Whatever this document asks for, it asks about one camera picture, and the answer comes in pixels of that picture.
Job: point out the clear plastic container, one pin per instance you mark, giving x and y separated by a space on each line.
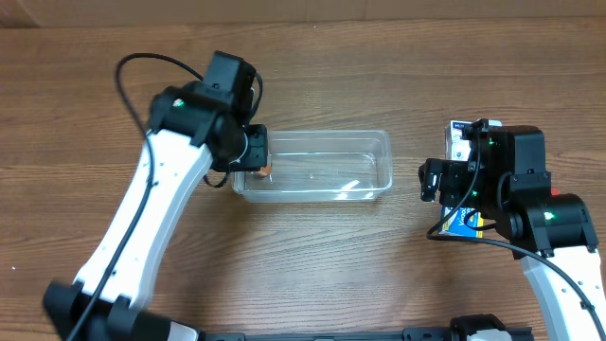
321 166

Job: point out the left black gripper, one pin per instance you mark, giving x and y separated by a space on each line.
258 148

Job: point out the white Hansaplast plaster box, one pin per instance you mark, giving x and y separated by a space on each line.
457 148

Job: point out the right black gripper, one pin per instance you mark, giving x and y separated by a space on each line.
434 179

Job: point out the orange bottle white cap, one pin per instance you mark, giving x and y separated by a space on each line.
265 171

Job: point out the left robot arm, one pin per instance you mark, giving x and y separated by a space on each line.
192 130

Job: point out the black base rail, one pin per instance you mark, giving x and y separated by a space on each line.
482 327

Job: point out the blue Vicks VapoDrops box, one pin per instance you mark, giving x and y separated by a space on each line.
463 223

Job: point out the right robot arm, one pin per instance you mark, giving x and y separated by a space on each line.
551 235

